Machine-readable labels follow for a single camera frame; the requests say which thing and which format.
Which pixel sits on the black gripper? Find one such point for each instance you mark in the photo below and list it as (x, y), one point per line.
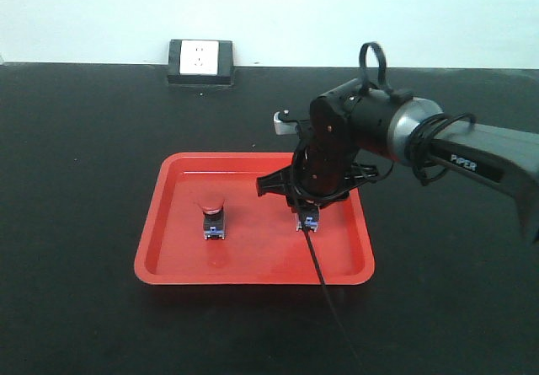
(322, 169)

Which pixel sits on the white socket black box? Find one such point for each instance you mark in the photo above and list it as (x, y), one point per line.
(200, 63)

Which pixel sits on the red plastic tray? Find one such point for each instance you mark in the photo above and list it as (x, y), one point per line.
(261, 245)

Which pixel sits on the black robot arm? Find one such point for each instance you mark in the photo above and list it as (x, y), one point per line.
(404, 129)

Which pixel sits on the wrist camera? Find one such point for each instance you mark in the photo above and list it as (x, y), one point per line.
(285, 123)

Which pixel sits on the red mushroom push button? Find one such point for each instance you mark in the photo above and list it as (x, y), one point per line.
(214, 226)

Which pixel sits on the yellow mushroom push button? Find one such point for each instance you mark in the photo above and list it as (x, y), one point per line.
(307, 218)

